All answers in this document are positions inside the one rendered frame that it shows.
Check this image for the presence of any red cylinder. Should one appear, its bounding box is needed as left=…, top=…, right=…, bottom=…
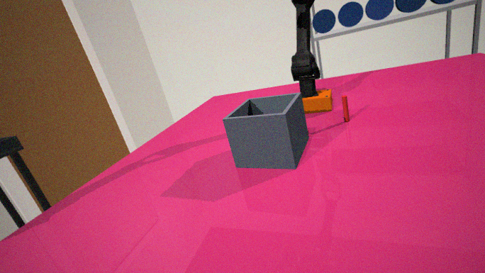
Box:
left=342, top=96, right=350, bottom=122

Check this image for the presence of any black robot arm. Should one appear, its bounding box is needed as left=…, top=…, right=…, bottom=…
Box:
left=291, top=0, right=320, bottom=98

